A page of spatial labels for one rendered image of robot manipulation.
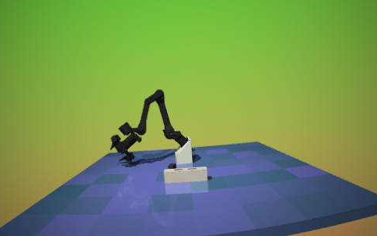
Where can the black two-prong plug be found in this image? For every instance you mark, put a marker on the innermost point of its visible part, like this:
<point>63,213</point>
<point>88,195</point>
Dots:
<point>172,166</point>

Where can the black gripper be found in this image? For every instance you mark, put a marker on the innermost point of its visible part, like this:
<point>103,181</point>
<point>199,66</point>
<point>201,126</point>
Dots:
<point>115,140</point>

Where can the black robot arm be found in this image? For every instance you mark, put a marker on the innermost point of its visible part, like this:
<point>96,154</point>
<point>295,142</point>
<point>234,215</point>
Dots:
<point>169,132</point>

